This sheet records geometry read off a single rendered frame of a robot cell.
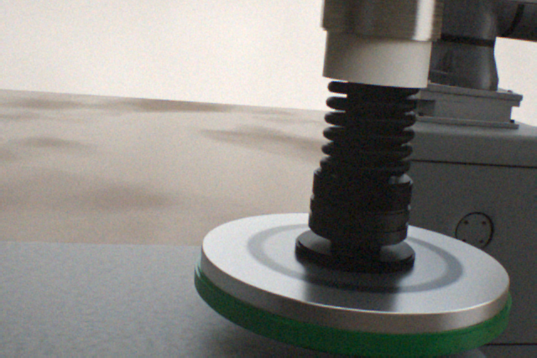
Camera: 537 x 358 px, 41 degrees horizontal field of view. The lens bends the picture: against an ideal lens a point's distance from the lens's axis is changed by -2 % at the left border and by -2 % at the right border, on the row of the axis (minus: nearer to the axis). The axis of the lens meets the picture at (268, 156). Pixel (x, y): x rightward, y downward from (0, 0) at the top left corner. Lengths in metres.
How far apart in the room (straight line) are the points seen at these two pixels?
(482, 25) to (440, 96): 0.17
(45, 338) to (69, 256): 0.16
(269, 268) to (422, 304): 0.10
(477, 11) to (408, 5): 1.06
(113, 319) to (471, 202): 1.00
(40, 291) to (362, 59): 0.29
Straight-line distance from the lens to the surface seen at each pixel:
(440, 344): 0.44
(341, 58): 0.47
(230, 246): 0.51
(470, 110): 1.51
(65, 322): 0.52
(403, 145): 0.50
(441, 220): 1.42
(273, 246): 0.52
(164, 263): 0.64
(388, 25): 0.46
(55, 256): 0.65
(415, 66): 0.48
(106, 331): 0.51
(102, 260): 0.65
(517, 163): 1.46
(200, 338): 0.51
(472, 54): 1.52
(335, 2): 0.47
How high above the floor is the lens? 1.01
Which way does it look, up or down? 10 degrees down
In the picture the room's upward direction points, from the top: 5 degrees clockwise
